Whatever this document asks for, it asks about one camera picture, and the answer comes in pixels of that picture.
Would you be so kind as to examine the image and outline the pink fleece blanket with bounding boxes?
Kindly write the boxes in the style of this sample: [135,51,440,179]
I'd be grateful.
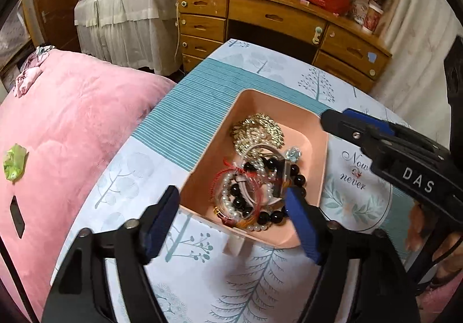
[1,49,174,315]

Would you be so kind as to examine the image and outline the green candy wrapper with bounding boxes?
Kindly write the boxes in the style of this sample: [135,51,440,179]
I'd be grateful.
[3,144,28,183]

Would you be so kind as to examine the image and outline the white lace cover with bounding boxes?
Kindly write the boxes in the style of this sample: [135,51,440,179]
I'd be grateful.
[75,0,181,76]

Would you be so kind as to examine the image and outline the black bead bracelet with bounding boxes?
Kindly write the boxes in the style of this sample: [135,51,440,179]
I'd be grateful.
[229,156,308,226]

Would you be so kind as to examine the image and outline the right hand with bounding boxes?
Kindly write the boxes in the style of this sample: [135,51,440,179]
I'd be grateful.
[405,203,463,284]

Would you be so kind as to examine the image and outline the white curtain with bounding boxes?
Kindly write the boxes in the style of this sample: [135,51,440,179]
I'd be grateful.
[372,0,462,147]

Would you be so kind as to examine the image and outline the pink smart watch band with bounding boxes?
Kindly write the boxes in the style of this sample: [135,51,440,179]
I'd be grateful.
[236,143,291,209]

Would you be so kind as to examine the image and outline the wooden desk with drawers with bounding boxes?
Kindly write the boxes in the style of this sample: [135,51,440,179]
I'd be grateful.
[178,0,392,92]

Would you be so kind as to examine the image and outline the pink jewelry tray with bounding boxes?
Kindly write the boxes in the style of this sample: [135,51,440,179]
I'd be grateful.
[181,89,328,249]

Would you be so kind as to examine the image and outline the red string bracelet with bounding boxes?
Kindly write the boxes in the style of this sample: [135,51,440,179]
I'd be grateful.
[210,159,265,230]

